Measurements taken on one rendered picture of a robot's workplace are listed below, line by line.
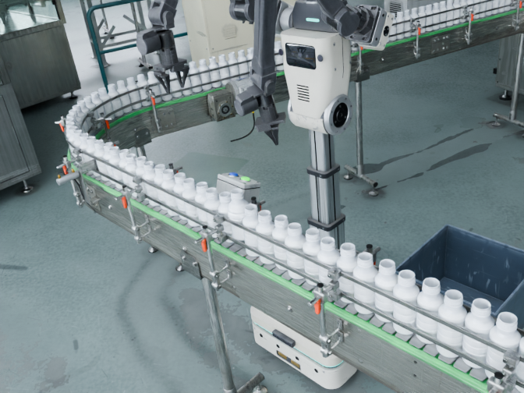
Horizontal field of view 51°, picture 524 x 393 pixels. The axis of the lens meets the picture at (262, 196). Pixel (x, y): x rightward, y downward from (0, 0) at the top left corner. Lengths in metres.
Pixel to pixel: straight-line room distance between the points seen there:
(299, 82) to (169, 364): 1.52
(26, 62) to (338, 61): 5.02
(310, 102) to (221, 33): 3.60
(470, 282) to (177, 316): 1.67
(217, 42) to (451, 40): 2.43
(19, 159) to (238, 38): 2.41
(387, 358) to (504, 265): 0.59
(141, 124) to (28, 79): 3.73
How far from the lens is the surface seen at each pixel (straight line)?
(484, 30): 4.34
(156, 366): 2.86
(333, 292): 1.45
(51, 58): 6.79
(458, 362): 1.37
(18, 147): 4.69
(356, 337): 1.49
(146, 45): 1.86
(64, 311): 3.39
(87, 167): 2.33
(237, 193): 1.63
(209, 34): 5.58
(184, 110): 3.15
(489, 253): 1.88
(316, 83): 2.05
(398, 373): 1.48
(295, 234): 1.50
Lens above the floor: 1.98
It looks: 30 degrees down
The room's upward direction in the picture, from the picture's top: 7 degrees counter-clockwise
